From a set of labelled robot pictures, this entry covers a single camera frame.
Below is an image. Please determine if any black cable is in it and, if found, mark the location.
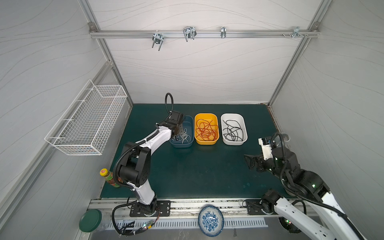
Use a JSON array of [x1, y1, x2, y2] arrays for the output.
[[222, 127, 244, 142], [223, 119, 245, 142]]

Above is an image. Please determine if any white plastic bin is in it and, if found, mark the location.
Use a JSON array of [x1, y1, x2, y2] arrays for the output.
[[221, 113, 248, 146]]

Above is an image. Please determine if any white wire basket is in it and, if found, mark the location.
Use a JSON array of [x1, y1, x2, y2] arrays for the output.
[[45, 80, 127, 156]]

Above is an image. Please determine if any clear measuring cup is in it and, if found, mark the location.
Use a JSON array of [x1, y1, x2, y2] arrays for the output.
[[279, 133, 291, 142]]

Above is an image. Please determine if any yellow plastic bin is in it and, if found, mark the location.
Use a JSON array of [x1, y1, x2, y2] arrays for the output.
[[194, 113, 220, 146]]

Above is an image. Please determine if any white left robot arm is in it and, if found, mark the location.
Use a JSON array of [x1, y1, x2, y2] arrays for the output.
[[111, 93, 184, 237]]

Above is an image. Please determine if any metal crossbar rail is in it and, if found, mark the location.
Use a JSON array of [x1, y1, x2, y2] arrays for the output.
[[90, 29, 321, 39]]

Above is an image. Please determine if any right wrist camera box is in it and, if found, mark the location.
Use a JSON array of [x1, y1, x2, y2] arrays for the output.
[[258, 137, 273, 161]]

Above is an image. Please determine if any blue plastic bin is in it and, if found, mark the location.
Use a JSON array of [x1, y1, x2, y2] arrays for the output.
[[170, 115, 195, 148]]

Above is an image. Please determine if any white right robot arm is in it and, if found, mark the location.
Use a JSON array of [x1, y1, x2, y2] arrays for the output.
[[244, 133, 365, 240]]

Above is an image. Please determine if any blue white patterned plate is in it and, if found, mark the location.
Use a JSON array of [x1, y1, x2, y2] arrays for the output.
[[198, 205, 224, 237]]

